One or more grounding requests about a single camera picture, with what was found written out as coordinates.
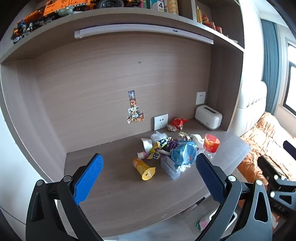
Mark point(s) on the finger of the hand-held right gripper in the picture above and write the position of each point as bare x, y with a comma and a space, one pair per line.
267, 168
290, 146

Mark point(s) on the yellow blue snack wrapper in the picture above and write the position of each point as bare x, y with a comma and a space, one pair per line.
155, 153

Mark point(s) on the wooden desk shelf unit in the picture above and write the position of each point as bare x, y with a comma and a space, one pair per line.
92, 81

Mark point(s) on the yellow snack canister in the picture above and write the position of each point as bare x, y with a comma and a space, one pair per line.
143, 168

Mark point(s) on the orange blanket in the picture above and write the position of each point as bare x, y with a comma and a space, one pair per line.
266, 136

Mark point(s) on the white plastic bag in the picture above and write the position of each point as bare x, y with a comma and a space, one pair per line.
158, 136

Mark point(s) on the colourful wall stickers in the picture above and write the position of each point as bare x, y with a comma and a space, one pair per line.
134, 109

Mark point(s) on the white padded headboard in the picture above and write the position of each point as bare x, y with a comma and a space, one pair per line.
251, 106

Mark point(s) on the white toaster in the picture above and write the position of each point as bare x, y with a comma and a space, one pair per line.
208, 117

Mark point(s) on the clear plastic box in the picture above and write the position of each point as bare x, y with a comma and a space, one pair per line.
170, 168

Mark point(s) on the white light bar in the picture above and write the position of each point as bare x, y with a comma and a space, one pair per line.
143, 29

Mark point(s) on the colourful game box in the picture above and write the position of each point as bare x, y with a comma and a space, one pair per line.
159, 5

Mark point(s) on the orange toy crane truck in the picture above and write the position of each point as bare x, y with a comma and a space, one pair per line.
57, 8

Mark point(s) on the white crumpled tissue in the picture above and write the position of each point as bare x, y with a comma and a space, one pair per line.
197, 140

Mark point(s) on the green book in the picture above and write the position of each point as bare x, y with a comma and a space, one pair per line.
146, 3

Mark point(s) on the red figurines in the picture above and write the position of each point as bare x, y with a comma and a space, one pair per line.
211, 23

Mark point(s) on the purple snack wrapper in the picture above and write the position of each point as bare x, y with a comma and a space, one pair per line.
171, 145

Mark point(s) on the white wall socket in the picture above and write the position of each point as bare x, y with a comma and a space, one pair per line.
161, 122
200, 98

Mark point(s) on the red snack bag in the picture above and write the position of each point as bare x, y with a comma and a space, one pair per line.
177, 124

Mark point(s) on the blue snack bag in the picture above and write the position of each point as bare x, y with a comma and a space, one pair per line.
183, 153

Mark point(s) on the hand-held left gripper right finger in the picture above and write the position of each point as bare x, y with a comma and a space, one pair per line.
211, 178

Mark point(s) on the golden pagoda model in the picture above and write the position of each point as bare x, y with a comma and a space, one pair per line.
199, 15

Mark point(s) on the window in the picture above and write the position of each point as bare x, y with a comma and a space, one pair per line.
291, 78

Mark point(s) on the blue curtain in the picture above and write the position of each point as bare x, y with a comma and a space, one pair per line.
270, 64

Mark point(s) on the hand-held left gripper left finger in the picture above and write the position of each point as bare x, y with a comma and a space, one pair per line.
89, 176

